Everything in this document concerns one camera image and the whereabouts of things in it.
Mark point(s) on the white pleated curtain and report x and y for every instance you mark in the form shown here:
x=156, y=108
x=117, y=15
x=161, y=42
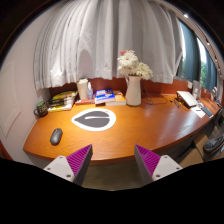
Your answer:
x=106, y=40

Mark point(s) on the yellow and black book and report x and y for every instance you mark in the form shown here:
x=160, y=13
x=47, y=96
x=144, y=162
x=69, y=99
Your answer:
x=64, y=95

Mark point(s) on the white daisy flower bunch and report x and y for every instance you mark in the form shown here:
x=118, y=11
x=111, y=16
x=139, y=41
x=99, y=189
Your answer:
x=133, y=65

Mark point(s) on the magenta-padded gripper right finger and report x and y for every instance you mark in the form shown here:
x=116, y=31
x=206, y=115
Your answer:
x=149, y=160

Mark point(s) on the dark green curtain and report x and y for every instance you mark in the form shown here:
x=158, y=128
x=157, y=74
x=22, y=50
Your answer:
x=190, y=53

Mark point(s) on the dark grey computer mouse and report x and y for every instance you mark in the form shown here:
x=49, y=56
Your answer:
x=56, y=136

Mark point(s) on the cream lidded tumbler cup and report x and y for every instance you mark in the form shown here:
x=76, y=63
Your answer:
x=82, y=89

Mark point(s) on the black thin book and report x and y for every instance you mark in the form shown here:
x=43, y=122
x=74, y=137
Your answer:
x=61, y=103
x=61, y=100

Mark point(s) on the orange cover book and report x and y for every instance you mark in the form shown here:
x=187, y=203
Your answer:
x=120, y=99

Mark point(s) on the round white grey mouse pad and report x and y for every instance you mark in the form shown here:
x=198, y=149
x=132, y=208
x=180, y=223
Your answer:
x=94, y=119

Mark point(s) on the clear spray bottle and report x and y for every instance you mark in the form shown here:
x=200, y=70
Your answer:
x=90, y=92

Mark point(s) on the green dark mug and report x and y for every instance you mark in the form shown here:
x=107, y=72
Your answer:
x=42, y=108

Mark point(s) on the silver laptop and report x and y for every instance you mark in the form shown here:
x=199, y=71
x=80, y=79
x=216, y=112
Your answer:
x=187, y=98

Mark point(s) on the red hardcover book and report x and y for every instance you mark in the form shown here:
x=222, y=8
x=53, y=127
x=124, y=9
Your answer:
x=85, y=101

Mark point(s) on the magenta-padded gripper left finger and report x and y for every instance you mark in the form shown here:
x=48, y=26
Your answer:
x=77, y=160

